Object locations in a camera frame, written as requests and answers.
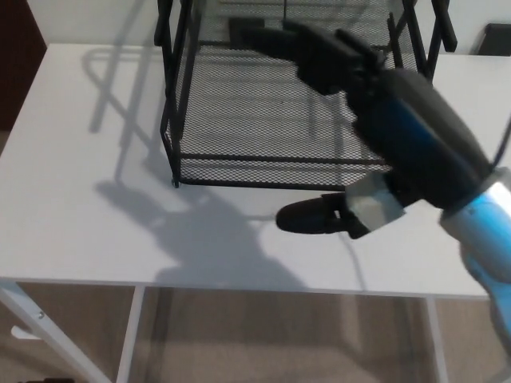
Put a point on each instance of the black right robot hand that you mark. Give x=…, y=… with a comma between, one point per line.
x=419, y=127

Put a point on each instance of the white desk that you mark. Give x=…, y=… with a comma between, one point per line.
x=80, y=199

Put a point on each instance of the white desk hook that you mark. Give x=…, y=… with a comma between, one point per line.
x=22, y=333

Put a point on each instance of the black square plate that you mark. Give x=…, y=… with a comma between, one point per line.
x=243, y=26

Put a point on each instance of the dark red wooden panel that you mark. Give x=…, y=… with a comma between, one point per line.
x=16, y=60

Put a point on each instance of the black box at wall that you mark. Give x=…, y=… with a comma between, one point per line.
x=497, y=40

